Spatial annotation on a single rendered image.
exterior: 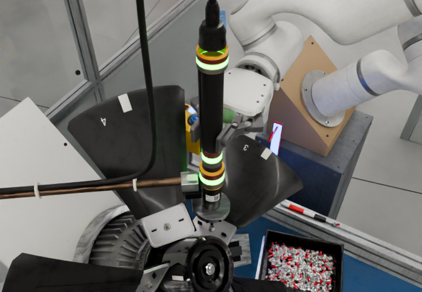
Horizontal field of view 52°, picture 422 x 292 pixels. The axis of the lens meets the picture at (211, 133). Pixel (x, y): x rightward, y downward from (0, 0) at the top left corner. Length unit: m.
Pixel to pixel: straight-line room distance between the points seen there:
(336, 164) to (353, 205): 1.12
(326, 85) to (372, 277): 0.60
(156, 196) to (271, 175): 0.30
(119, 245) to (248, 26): 0.50
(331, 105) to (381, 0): 0.64
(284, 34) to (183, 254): 0.44
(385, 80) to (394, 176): 1.53
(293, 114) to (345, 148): 0.22
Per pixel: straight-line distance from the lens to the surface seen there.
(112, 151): 0.83
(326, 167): 1.40
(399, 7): 0.76
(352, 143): 1.48
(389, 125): 3.01
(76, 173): 1.00
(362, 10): 0.76
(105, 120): 0.83
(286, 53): 0.83
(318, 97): 1.37
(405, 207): 2.61
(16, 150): 0.96
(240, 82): 0.76
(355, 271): 1.50
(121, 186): 0.78
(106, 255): 0.94
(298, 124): 1.37
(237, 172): 0.99
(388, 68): 1.25
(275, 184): 1.01
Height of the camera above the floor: 1.96
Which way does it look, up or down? 46 degrees down
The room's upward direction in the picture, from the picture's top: straight up
